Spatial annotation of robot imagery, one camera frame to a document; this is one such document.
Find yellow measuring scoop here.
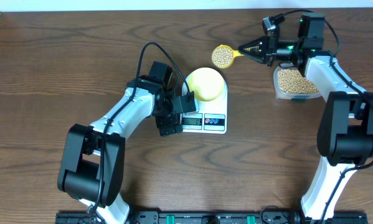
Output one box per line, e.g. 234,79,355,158
210,44,245,69

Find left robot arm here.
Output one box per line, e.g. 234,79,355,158
57,62,182,223

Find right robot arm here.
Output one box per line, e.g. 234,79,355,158
238,9,373,223

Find soybeans in scoop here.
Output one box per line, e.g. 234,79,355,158
212,47,234,67

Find white digital kitchen scale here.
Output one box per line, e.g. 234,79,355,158
180,79,228,134

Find pale yellow bowl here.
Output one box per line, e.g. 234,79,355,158
186,67,225,101

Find soybeans pile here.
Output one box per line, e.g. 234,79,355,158
277,69,319,94

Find clear plastic container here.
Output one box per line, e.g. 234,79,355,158
273,62,321,100

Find right black cable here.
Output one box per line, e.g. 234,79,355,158
279,9,373,224

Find black cable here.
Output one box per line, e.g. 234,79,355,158
279,9,373,224
86,41,196,215

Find left black cable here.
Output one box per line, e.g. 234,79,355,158
86,41,196,215

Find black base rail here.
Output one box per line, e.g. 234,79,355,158
54,210,369,224

